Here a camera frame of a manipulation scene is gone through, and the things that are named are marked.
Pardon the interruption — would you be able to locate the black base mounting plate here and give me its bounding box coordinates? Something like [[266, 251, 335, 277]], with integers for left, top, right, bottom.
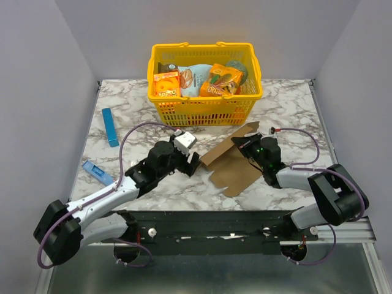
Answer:
[[108, 210, 318, 256]]

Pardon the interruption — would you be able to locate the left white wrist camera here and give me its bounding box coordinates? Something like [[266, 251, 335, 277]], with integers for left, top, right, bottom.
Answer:
[[173, 129, 197, 156]]

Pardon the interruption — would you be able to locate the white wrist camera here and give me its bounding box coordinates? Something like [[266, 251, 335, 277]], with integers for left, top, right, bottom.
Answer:
[[268, 127, 281, 136], [173, 129, 197, 156]]

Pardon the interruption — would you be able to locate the yellow plastic shopping basket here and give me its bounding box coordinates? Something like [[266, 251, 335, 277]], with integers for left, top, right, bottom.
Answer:
[[147, 42, 263, 126]]

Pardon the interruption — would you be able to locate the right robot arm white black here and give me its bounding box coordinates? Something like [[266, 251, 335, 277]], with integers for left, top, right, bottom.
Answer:
[[231, 133, 369, 240]]

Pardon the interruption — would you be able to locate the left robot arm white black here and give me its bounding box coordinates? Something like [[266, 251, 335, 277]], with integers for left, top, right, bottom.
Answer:
[[33, 132, 200, 269]]

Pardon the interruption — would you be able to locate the small blue box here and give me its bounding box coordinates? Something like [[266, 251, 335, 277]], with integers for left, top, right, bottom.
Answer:
[[82, 160, 114, 186]]

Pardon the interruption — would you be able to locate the light blue chips bag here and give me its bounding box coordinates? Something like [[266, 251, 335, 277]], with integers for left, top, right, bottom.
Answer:
[[178, 64, 212, 97]]

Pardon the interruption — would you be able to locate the green round scrubber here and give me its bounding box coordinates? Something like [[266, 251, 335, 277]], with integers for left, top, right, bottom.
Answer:
[[225, 59, 248, 86]]

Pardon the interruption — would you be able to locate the brown cardboard box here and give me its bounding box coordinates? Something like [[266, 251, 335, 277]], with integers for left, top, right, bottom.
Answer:
[[201, 121, 262, 197]]

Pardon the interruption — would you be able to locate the orange gummy candy bag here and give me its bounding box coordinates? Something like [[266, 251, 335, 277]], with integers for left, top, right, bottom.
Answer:
[[200, 64, 243, 97]]

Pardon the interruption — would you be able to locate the dark brown packet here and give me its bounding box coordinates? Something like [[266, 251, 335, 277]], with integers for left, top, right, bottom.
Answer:
[[158, 62, 178, 74]]

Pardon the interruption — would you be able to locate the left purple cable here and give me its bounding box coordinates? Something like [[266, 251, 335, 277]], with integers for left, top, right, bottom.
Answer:
[[37, 121, 181, 270]]

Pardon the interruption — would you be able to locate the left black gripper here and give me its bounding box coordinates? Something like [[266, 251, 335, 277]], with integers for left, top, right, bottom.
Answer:
[[157, 135, 202, 179]]

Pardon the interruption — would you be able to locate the long blue box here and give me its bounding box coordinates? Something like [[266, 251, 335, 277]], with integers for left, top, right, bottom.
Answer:
[[102, 108, 119, 148]]

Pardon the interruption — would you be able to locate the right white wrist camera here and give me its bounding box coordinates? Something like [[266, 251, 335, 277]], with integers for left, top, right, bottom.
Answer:
[[268, 127, 281, 136]]

